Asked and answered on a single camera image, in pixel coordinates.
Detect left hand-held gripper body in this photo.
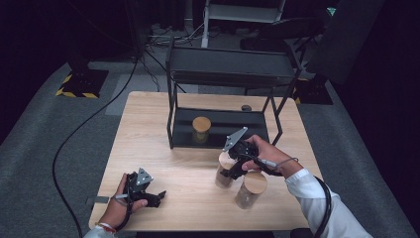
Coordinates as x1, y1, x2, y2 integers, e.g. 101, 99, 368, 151
124, 167, 157, 208

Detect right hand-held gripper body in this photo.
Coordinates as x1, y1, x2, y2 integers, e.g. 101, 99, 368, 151
222, 126, 261, 168

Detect tall glass jar reddish contents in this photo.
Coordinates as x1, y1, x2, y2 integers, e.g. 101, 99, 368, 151
214, 151, 240, 190

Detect glass jar brown contents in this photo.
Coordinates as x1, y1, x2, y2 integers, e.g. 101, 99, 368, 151
235, 170, 268, 210

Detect short glass jar wooden lid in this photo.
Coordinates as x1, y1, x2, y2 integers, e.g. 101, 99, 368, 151
191, 115, 213, 145

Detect black metal shelf rack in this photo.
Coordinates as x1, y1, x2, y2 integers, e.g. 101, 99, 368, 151
165, 38, 303, 154

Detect person's right hand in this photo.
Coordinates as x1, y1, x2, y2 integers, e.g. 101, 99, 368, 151
241, 134, 305, 180

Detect person's left hand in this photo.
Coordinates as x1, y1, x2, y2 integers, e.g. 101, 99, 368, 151
98, 173, 149, 230

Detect striped-edge black stand base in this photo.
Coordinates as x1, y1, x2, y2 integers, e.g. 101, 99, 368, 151
291, 77, 334, 106
54, 68, 110, 99

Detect white metal stand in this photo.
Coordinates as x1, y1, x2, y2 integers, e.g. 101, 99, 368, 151
200, 0, 287, 50

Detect dark grey panel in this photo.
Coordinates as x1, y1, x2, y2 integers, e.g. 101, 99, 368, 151
305, 0, 386, 86

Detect left hand-held gripper cable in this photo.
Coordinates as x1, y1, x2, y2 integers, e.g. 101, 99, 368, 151
111, 175, 135, 232

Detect hand-held gripper cable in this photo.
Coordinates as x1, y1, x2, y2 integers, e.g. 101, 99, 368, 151
246, 152, 333, 238
111, 175, 135, 232

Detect grey table bracket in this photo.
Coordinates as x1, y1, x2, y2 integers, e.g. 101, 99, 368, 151
85, 195, 110, 205

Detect thick black floor cable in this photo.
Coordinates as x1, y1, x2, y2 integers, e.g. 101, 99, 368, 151
52, 49, 142, 238

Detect right hand-held gripper cable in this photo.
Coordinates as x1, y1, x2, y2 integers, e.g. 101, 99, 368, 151
246, 152, 333, 238

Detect thin black floor cable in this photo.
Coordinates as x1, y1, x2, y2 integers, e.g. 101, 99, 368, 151
140, 49, 188, 94

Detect bundle of floor cables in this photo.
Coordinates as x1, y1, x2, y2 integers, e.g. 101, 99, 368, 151
145, 22, 206, 48

